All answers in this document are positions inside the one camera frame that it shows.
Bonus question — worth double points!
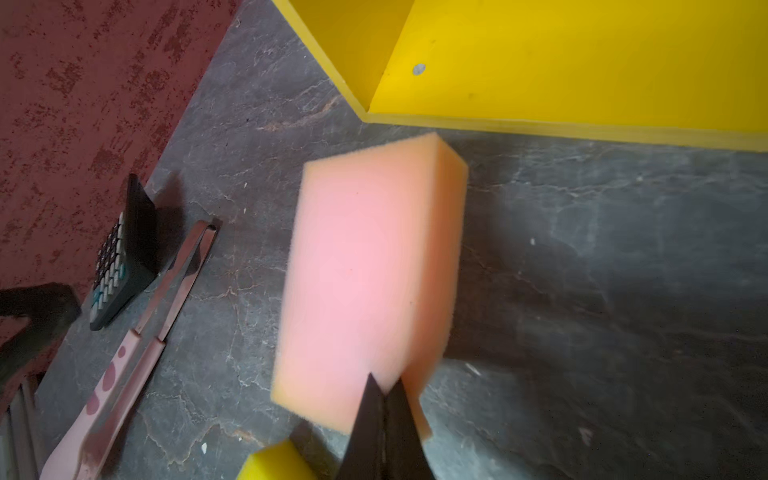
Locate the black calculator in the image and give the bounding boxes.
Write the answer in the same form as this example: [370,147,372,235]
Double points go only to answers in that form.
[89,173,158,331]

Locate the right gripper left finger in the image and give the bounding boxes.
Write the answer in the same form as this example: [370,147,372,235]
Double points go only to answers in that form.
[335,374,386,480]

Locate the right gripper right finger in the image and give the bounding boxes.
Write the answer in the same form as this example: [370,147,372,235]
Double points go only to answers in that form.
[382,380,436,480]

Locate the pink sponge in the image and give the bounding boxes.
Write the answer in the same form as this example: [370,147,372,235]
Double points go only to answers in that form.
[271,133,468,439]

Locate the yellow shelf pink blue boards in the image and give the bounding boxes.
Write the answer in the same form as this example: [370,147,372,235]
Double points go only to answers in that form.
[277,1,767,152]

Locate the small yellow square sponge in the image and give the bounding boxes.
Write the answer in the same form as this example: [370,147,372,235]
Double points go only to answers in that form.
[236,439,317,480]

